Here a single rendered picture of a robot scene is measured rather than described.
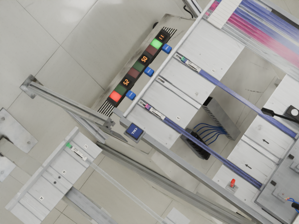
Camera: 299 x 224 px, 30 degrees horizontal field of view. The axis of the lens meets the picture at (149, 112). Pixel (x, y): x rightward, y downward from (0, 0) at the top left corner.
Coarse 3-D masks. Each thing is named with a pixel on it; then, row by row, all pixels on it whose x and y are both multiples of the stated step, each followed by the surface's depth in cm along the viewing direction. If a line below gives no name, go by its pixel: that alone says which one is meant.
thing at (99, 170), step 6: (90, 162) 183; (96, 168) 182; (102, 174) 182; (114, 180) 182; (120, 186) 181; (126, 192) 181; (132, 198) 180; (138, 204) 180; (144, 204) 180; (150, 210) 179; (156, 216) 179; (162, 222) 179
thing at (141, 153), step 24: (168, 24) 272; (144, 48) 271; (120, 72) 271; (240, 72) 242; (264, 72) 252; (216, 96) 237; (264, 96) 256; (192, 120) 232; (240, 120) 250; (120, 144) 243; (144, 144) 230; (216, 144) 244; (168, 168) 230; (216, 168) 248; (168, 192) 278
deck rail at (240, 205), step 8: (120, 120) 196; (128, 120) 196; (144, 136) 194; (152, 144) 194; (160, 144) 193; (160, 152) 198; (168, 152) 193; (176, 160) 192; (184, 160) 192; (184, 168) 194; (192, 168) 191; (200, 176) 191; (208, 184) 191; (216, 184) 190; (216, 192) 194; (224, 192) 189; (232, 200) 189; (240, 200) 189; (240, 208) 190; (248, 208) 188; (256, 216) 187
